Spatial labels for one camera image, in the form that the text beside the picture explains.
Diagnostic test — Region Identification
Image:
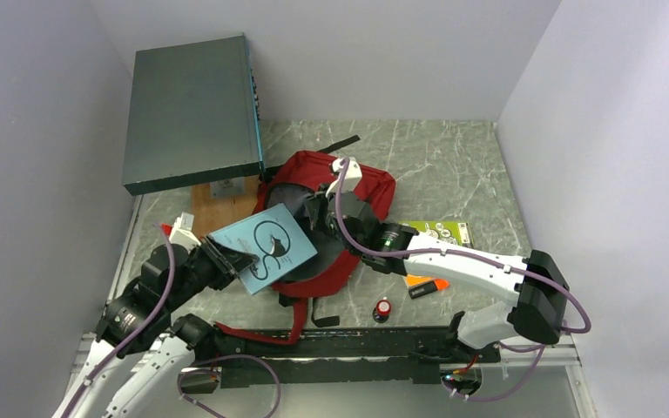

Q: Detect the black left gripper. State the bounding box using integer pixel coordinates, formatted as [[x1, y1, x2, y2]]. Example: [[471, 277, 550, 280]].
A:
[[166, 233, 259, 310]]

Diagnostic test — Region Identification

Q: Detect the red backpack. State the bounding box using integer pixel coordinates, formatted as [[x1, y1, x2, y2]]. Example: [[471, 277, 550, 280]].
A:
[[213, 135, 397, 347]]

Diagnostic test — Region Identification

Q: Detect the light blue book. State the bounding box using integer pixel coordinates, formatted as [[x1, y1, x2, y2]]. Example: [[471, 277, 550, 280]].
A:
[[208, 203, 317, 295]]

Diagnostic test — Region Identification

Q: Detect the green comic book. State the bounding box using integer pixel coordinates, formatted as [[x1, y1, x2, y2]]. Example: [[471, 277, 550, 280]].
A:
[[401, 220, 474, 248]]

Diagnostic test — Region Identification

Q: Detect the orange comic book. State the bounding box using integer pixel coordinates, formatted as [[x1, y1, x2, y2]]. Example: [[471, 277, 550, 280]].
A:
[[404, 274, 434, 288]]

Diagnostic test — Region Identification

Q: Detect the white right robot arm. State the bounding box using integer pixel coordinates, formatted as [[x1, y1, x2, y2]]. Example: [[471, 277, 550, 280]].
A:
[[304, 192, 570, 361]]

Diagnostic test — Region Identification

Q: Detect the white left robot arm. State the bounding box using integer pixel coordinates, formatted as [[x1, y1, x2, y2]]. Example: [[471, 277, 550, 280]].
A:
[[54, 233, 258, 417]]

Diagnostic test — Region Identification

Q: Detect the wooden board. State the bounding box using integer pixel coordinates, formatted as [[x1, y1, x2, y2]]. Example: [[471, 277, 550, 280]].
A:
[[190, 176, 260, 238]]

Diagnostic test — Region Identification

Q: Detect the orange highlighter marker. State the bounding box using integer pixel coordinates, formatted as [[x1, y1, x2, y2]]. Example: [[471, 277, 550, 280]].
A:
[[408, 279, 449, 300]]

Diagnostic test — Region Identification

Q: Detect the dark grey box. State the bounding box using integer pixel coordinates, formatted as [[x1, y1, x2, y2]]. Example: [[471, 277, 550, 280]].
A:
[[122, 34, 265, 196]]

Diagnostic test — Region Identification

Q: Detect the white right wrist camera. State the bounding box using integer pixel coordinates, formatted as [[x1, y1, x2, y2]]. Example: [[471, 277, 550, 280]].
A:
[[325, 158, 362, 198]]

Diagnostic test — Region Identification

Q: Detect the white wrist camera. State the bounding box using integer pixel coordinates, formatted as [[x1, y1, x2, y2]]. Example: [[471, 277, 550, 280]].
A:
[[325, 158, 362, 198], [160, 212, 200, 252]]

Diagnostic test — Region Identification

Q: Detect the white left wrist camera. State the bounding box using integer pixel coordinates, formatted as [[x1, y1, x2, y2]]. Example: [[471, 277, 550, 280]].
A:
[[160, 212, 200, 252]]

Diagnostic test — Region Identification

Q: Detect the metal post with base plate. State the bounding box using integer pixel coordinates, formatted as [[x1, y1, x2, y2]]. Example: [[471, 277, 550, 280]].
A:
[[210, 177, 246, 199]]

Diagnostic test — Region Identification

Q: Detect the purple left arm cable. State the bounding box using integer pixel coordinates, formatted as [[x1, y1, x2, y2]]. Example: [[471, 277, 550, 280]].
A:
[[60, 223, 282, 418]]

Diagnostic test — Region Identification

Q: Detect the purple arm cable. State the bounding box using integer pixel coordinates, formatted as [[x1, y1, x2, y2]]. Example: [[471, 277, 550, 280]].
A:
[[60, 223, 282, 418], [333, 158, 592, 403]]

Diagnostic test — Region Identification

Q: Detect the black mounting rail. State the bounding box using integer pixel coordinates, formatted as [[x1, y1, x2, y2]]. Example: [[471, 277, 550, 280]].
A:
[[212, 327, 501, 388]]

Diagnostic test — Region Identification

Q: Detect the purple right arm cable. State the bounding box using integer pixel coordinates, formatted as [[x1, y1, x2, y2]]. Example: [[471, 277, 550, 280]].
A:
[[333, 158, 592, 403]]

